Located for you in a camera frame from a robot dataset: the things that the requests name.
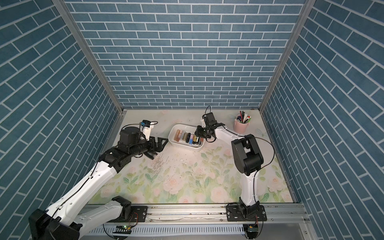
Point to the pink blue gradient lipstick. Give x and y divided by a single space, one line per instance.
191 139

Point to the white storage box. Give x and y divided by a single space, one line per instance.
183 144

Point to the beige lip gloss tube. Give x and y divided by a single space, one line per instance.
178 135

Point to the black round lipstick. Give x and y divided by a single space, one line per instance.
188 137

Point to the right green circuit board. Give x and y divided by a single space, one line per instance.
251 232

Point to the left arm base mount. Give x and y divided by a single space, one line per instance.
133 214

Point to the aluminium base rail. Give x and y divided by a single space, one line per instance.
284 222

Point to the pink metal pen bucket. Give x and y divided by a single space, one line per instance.
240 127

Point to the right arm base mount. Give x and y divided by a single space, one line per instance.
238 212

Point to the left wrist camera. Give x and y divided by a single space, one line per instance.
147 127

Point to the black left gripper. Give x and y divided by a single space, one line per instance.
159 146

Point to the detached black gripper finger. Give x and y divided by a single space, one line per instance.
150 155

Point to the left green circuit board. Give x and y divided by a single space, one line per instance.
123 229

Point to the green circuit board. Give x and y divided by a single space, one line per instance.
123 229
251 232

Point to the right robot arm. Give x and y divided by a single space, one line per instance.
247 155

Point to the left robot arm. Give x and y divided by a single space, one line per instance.
63 220

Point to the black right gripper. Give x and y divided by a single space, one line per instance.
199 134

